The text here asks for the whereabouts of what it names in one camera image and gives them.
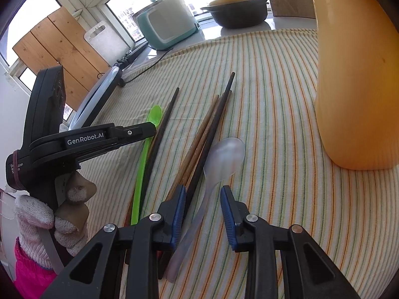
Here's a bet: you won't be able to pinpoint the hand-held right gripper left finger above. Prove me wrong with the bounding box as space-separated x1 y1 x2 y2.
40 184 188 299

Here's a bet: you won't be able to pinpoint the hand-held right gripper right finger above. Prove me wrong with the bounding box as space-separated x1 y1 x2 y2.
220 185 360 299

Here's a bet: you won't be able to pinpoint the white cutting board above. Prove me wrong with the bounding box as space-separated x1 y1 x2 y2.
84 20 128 69

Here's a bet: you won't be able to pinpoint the person's left forearm pink sleeve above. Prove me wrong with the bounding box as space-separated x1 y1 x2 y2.
14 237 58 298

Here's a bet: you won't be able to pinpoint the black clay pot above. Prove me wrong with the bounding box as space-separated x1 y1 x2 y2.
199 0 273 29

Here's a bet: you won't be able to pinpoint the person's left hand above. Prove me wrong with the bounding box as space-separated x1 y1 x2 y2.
14 171 97 270

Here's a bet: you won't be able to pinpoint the striped tablecloth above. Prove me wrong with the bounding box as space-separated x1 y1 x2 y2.
67 28 399 299

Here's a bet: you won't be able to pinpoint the wooden plank panel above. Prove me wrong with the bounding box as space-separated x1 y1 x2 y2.
12 5 113 113

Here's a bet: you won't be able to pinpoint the green plastic spoon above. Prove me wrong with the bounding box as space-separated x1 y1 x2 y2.
130 105 163 226

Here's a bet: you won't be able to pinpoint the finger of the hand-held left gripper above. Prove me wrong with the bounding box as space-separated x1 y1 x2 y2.
107 123 156 150

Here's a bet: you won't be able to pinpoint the translucent plastic spoon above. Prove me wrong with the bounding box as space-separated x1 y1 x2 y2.
165 137 246 283

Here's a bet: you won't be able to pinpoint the black kitchen tongs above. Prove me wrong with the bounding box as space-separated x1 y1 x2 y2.
117 42 148 67

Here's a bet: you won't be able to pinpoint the teal rice cooker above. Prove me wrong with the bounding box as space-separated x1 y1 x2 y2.
131 0 200 51

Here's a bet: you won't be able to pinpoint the black power cable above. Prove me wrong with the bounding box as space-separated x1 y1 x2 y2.
97 48 173 84

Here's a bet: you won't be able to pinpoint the yellow plastic utensil container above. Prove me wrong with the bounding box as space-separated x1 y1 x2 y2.
307 0 399 171

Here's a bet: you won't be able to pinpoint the dark wooden chopstick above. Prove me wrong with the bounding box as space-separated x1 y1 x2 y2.
182 72 236 222
137 87 180 225

